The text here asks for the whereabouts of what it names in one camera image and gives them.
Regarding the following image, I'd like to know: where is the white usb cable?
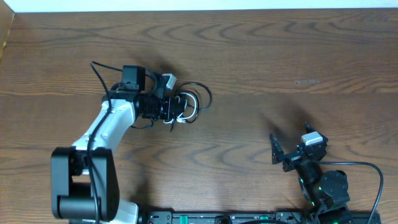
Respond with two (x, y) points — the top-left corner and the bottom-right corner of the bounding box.
(163, 91), (199, 124)

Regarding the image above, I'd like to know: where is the black usb cable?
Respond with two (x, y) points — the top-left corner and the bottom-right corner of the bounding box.
(169, 81), (213, 132)

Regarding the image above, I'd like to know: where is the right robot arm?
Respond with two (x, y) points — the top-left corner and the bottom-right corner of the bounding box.
(269, 123), (354, 223)

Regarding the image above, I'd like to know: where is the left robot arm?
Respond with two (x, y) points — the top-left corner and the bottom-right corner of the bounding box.
(50, 65), (185, 223)

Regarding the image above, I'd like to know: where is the right camera cable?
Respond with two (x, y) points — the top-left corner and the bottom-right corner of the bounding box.
(317, 160), (384, 224)

